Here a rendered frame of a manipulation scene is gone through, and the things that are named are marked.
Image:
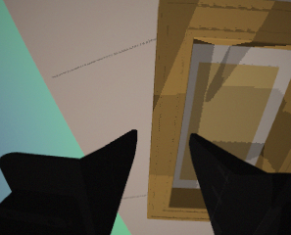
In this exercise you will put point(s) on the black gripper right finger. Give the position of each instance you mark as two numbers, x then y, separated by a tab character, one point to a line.
240	198

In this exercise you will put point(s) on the grey flat rectangular board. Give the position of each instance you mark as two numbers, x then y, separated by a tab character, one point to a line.
97	58

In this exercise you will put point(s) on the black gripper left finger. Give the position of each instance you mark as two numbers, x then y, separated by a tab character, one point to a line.
96	180

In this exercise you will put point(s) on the brown wooden picture frame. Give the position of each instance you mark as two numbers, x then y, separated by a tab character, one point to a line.
223	71

